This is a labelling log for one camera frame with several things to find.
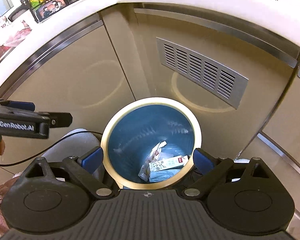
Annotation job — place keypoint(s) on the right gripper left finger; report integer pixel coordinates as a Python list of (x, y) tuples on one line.
[(82, 169)]

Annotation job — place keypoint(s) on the light blue carton box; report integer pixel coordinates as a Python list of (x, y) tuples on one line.
[(170, 163)]

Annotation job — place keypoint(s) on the white spouted drink pouch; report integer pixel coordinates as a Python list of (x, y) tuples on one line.
[(154, 156)]

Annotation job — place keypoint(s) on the black smartphone with video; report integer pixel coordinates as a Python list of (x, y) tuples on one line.
[(50, 8)]

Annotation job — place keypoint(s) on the pink plastic bag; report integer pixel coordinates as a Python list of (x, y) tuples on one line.
[(13, 34)]

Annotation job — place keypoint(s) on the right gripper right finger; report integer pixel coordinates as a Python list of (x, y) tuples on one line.
[(212, 170)]

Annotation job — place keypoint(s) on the white shoe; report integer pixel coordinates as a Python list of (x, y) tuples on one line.
[(78, 145)]

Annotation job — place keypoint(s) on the light blue crumpled paper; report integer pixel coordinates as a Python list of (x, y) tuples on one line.
[(158, 176)]

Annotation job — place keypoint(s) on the metal cabinet vent grille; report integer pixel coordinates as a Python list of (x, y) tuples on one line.
[(213, 76)]

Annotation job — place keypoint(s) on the blue bin with cream rim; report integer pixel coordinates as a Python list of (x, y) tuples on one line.
[(133, 131)]

